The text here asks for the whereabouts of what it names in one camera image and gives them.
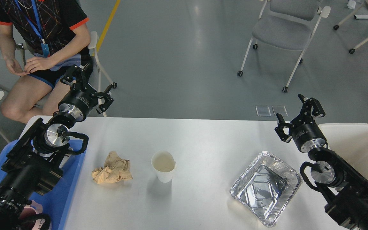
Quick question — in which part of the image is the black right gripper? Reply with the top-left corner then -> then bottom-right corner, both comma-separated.
274,94 -> 326,153

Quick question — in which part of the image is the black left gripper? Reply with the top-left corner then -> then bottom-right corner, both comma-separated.
58,65 -> 114,122

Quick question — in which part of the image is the aluminium foil tray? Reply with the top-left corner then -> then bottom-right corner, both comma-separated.
230,151 -> 302,227

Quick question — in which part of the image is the white paper cup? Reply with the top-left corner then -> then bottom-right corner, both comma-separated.
151,151 -> 176,183

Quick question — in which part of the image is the pink mug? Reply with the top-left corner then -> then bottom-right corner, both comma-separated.
19,200 -> 52,230

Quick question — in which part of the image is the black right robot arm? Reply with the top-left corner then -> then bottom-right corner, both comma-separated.
275,94 -> 368,230

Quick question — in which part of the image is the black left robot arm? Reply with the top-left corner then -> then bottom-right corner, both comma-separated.
0,65 -> 117,230

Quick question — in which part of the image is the grey chair left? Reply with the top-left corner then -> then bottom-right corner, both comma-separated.
1,29 -> 111,123

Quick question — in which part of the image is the grey chair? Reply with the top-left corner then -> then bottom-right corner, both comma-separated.
237,0 -> 331,93
1,29 -> 111,123

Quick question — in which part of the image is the person in patterned shirt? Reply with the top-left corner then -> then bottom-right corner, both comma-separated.
0,0 -> 92,124

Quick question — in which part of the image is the white plastic bin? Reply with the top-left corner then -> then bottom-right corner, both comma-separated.
319,123 -> 368,179

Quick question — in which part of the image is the crumpled brown paper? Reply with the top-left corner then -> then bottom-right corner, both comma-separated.
91,151 -> 133,184

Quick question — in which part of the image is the grey chair right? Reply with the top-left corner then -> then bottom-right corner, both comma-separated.
237,0 -> 331,93

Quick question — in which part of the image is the blue plastic tray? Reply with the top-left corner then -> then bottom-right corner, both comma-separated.
0,140 -> 85,230

